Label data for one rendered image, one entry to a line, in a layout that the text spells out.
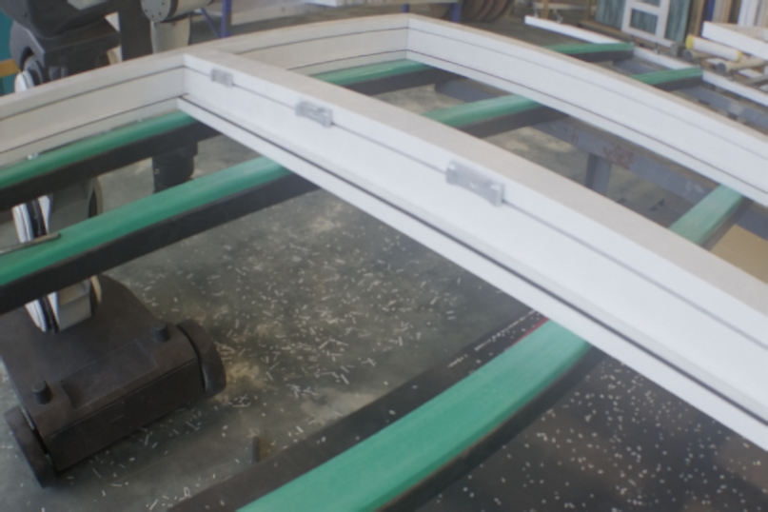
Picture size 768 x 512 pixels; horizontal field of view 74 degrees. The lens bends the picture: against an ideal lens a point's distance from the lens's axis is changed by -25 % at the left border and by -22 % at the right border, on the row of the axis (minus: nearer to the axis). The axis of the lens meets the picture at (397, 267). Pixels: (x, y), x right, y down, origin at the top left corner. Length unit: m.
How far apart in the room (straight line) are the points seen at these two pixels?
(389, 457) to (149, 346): 1.17
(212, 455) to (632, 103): 1.15
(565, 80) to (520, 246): 0.47
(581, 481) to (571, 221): 0.36
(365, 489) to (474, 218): 0.24
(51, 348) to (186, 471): 0.47
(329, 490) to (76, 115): 0.61
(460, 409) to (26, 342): 1.42
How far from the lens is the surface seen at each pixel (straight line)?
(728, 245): 1.20
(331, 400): 1.59
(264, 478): 0.66
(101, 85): 0.80
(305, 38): 0.94
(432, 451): 0.33
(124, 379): 1.42
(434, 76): 1.06
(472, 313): 1.91
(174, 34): 1.08
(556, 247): 0.43
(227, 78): 0.72
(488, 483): 0.67
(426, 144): 0.49
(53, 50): 0.90
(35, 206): 1.21
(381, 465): 0.32
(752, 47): 2.81
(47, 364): 1.56
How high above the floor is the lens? 1.11
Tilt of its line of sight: 32 degrees down
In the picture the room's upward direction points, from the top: 4 degrees clockwise
